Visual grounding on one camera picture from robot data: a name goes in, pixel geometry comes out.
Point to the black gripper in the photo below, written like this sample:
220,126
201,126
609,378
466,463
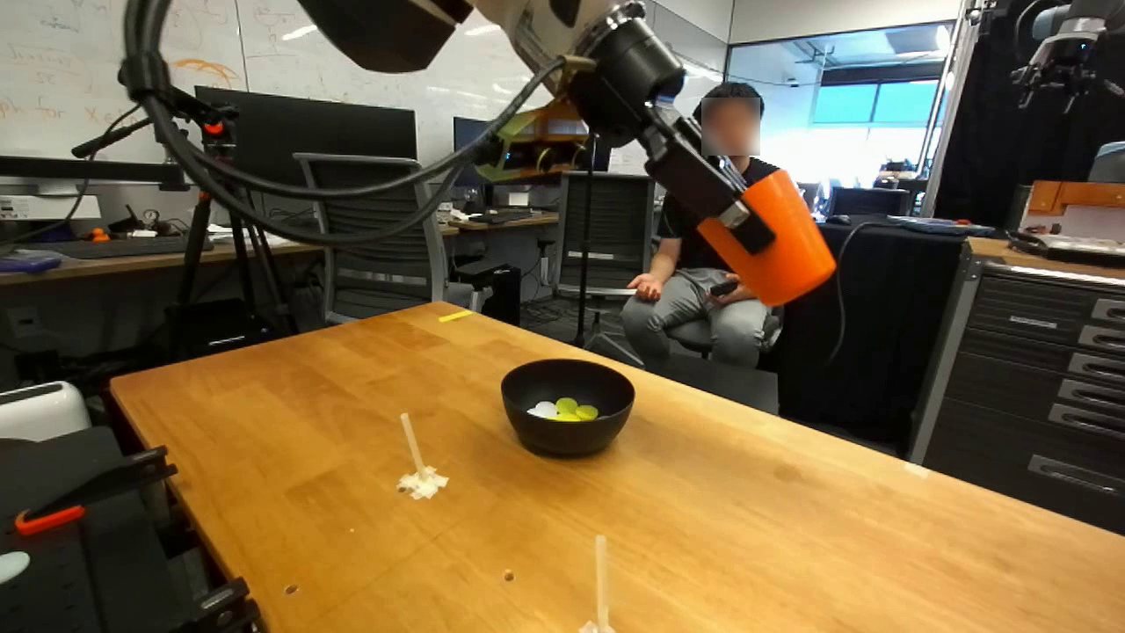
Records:
627,82

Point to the orange plastic cup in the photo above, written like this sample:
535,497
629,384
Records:
792,252

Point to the yellow green small piece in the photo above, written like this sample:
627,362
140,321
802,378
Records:
587,414
568,410

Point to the white small piece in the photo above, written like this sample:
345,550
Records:
542,410

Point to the black bowl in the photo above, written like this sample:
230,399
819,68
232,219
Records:
568,437

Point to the person in black shirt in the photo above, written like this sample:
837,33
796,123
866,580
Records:
679,299

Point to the thin black stand pole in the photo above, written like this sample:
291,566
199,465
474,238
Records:
583,269

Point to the black draped cabinet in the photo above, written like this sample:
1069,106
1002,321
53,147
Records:
878,339

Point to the black computer tower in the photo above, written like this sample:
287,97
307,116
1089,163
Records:
503,292

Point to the black curtain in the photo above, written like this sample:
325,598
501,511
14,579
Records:
985,116

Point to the grey drawer cabinet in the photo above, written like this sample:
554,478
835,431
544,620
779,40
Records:
1031,375

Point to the orange cardboard box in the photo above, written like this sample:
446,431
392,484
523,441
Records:
1074,212

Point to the wide black monitor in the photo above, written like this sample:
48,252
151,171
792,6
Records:
303,135

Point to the long wooden desk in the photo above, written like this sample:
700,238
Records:
117,253

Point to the white plastic box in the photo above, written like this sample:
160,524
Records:
41,410

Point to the yellow green wrist camera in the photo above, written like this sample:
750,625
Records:
548,123

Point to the black camera tripod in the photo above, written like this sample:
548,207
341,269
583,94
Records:
214,131

